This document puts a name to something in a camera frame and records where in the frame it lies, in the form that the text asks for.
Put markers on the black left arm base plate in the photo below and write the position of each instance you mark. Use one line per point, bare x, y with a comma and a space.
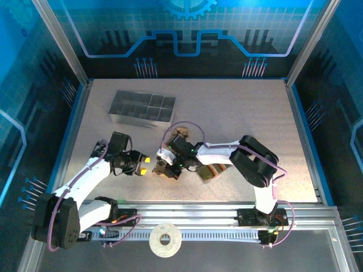
127, 215

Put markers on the aluminium table side rail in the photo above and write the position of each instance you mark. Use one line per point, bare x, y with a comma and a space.
297, 113
79, 113

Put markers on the grey divided organizer box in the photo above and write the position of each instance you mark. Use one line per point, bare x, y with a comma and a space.
141, 109

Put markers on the flat black device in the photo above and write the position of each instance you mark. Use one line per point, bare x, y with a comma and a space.
85, 235

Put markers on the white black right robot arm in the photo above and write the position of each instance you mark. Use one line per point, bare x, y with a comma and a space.
215, 154

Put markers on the aluminium front rail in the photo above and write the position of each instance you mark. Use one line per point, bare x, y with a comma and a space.
187, 215

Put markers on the white tape roll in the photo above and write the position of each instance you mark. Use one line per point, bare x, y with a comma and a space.
158, 243

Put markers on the aluminium frame post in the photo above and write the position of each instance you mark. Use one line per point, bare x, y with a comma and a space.
63, 42
312, 42

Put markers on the brown patterned sock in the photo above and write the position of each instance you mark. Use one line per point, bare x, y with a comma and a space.
182, 131

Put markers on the olive orange striped sock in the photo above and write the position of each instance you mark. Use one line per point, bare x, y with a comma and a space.
212, 171

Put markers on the black adapter box with light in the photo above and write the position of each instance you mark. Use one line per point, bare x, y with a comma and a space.
266, 236
112, 233

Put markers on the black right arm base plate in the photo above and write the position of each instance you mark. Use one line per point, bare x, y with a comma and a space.
246, 216

